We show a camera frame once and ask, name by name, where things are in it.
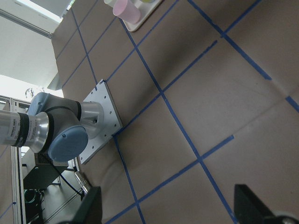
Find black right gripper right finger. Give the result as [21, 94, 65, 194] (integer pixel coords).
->
[234, 184, 276, 224]

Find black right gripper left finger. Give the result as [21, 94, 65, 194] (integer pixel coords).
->
[63, 187, 103, 224]

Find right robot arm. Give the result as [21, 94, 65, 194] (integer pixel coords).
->
[0, 111, 263, 224]

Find pink plastic cup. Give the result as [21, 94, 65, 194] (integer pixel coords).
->
[113, 0, 141, 24]

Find green plastic cup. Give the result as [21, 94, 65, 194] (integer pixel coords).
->
[104, 0, 116, 7]

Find grey control box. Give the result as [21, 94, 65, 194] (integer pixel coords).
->
[21, 150, 69, 190]

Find white plastic tray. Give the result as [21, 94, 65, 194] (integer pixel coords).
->
[122, 0, 163, 32]

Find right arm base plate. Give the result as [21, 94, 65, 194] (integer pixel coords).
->
[79, 81, 122, 164]

